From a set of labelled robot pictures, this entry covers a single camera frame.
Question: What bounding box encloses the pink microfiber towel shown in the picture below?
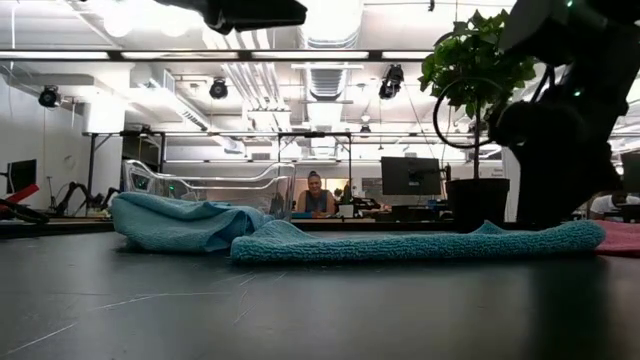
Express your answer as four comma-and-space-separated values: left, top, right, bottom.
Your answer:
594, 219, 640, 259

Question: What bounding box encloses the black plant pot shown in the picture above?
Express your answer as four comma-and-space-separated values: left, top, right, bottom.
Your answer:
445, 177, 511, 234

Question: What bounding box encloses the light blue microfiber towel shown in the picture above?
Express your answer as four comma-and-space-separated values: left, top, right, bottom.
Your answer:
110, 192, 274, 253

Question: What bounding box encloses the black computer monitor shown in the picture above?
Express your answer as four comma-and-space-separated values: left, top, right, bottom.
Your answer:
621, 152, 640, 194
380, 156, 442, 196
5, 158, 38, 195

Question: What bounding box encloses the red bar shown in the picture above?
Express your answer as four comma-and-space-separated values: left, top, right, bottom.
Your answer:
0, 183, 40, 205

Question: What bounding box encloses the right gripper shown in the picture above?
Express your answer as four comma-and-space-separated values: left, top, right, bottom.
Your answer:
487, 59, 632, 230

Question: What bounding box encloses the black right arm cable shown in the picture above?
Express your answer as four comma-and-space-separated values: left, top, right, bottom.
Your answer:
432, 77, 506, 150

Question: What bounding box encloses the green leafy plant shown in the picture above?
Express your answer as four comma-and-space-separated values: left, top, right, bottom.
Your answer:
418, 9, 539, 181

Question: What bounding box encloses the turquoise microfiber towel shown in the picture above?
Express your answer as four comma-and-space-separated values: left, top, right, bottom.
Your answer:
230, 219, 607, 265

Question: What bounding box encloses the person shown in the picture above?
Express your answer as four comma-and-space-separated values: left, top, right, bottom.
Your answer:
589, 192, 640, 222
297, 170, 337, 219

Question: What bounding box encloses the black ceiling spotlight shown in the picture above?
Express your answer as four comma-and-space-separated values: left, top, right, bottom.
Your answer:
378, 63, 405, 100
38, 85, 62, 109
208, 78, 229, 100

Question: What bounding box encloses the clear plastic bin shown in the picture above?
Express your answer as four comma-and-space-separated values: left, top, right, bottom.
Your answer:
122, 159, 296, 222

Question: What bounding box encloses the black background rig frame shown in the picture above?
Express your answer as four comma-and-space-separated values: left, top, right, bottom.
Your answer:
82, 130, 354, 211

